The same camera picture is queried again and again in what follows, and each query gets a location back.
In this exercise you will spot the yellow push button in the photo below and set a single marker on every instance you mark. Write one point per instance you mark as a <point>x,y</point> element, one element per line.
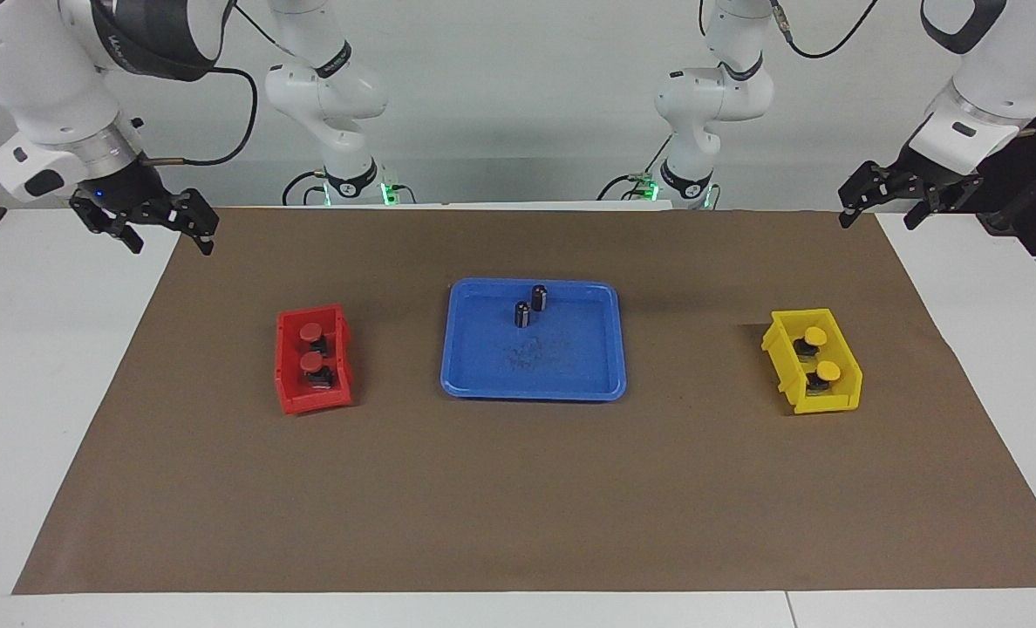
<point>825,372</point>
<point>815,336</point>

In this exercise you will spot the black stand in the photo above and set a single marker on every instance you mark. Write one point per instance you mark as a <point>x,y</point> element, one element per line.
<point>1032,192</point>

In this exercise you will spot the red push button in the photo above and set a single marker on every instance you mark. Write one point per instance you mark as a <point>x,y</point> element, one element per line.
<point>310,332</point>
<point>312,361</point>

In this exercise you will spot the yellow plastic bin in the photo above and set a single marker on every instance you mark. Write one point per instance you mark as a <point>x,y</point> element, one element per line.
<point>784,358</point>

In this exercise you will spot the blue plastic tray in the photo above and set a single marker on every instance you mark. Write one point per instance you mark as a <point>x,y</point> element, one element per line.
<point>562,366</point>

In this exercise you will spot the red plastic bin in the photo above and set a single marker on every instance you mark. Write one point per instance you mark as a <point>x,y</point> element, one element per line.
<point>291,384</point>

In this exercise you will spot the black cylindrical capacitor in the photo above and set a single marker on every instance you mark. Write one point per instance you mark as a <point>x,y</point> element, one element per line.
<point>539,297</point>
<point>522,315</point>

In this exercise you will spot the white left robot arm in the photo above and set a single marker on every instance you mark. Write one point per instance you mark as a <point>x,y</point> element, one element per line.
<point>710,96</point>

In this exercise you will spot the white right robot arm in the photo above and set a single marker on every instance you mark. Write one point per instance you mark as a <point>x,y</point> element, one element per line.
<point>38,78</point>

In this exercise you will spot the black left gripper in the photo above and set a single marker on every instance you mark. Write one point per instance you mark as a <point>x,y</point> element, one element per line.
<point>937,174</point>

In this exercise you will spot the brown paper table mat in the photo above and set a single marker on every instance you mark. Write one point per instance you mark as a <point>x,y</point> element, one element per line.
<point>518,488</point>

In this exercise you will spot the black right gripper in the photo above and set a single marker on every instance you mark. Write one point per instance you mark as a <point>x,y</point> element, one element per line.
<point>126,194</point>

